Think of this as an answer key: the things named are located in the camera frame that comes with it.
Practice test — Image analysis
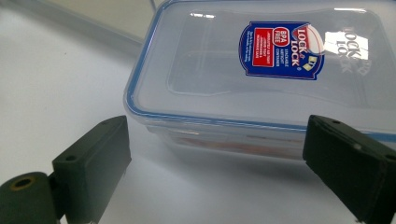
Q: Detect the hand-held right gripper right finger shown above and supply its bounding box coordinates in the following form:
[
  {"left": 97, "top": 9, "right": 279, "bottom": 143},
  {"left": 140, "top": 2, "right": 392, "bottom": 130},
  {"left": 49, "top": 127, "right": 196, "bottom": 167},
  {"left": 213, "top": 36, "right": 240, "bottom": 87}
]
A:
[{"left": 302, "top": 114, "right": 396, "bottom": 224}]

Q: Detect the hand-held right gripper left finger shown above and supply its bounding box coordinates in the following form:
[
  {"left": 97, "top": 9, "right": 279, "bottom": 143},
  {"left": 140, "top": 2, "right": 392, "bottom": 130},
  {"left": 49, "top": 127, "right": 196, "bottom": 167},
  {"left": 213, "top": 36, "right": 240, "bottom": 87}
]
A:
[{"left": 51, "top": 115, "right": 133, "bottom": 224}]

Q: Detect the clear rectangular container blue seal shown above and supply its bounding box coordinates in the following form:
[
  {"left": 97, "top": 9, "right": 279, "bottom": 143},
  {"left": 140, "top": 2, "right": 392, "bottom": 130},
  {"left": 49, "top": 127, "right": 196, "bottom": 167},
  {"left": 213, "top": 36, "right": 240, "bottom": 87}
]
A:
[{"left": 123, "top": 0, "right": 396, "bottom": 161}]

